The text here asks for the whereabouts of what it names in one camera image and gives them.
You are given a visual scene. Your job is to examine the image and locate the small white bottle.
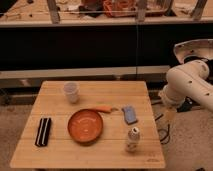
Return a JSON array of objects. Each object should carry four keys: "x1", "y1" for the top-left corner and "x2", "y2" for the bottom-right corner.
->
[{"x1": 126, "y1": 127, "x2": 140, "y2": 152}]

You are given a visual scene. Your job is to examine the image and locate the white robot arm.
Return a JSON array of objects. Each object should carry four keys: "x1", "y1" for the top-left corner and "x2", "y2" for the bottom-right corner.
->
[{"x1": 159, "y1": 60, "x2": 213, "y2": 113}]

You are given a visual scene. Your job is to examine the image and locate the orange carrot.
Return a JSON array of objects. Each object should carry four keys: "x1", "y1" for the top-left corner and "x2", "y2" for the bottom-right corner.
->
[{"x1": 91, "y1": 106, "x2": 118, "y2": 113}]

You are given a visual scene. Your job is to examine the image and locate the blue sponge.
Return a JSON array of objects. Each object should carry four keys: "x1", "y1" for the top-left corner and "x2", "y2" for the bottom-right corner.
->
[{"x1": 122, "y1": 106, "x2": 137, "y2": 125}]

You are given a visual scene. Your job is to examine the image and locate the translucent plastic cup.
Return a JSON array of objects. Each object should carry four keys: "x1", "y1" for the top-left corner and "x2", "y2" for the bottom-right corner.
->
[{"x1": 63, "y1": 82, "x2": 79, "y2": 103}]

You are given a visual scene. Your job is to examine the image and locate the orange bowl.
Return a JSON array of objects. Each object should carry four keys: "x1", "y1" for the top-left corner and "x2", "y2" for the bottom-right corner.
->
[{"x1": 67, "y1": 109, "x2": 103, "y2": 144}]

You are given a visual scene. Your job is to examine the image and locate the wooden table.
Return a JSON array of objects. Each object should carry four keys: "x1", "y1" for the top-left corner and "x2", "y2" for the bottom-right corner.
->
[{"x1": 10, "y1": 81, "x2": 165, "y2": 169}]

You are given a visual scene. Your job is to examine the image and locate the orange object on shelf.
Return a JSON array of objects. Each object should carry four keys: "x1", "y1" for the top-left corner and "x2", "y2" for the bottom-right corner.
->
[{"x1": 103, "y1": 0, "x2": 136, "y2": 17}]

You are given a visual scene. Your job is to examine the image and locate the black striped rectangular block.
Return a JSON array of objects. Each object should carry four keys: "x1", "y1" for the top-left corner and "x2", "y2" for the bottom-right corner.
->
[{"x1": 35, "y1": 118, "x2": 51, "y2": 147}]

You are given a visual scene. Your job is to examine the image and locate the black cable on floor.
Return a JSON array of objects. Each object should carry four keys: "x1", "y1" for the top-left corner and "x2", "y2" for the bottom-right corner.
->
[{"x1": 154, "y1": 113, "x2": 172, "y2": 146}]

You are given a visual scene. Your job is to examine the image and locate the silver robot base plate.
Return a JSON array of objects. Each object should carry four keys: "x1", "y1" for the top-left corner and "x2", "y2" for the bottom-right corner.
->
[{"x1": 173, "y1": 39, "x2": 213, "y2": 64}]

